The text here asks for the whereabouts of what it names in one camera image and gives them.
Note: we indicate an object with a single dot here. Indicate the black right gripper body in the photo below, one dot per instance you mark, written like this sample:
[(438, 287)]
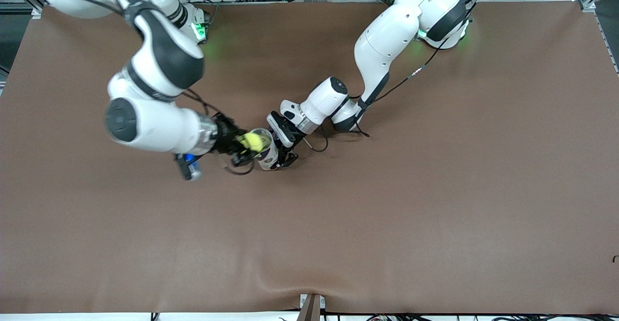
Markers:
[(224, 135)]

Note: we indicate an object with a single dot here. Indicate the yellow Roland Garros tennis ball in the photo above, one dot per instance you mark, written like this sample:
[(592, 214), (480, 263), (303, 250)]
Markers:
[(251, 141)]

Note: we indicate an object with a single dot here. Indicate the clear Wilson tennis ball can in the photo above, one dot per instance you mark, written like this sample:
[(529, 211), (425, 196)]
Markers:
[(269, 158)]

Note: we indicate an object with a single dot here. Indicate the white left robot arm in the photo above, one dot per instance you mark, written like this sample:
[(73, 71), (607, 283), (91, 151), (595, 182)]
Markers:
[(387, 40)]

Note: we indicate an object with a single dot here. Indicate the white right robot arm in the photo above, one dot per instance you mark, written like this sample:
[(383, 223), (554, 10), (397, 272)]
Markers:
[(154, 125)]

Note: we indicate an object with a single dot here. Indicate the brown table mat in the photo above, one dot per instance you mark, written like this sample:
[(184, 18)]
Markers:
[(309, 224)]

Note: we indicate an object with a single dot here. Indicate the metal table clamp bracket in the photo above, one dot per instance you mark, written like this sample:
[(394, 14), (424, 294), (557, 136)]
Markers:
[(312, 309)]

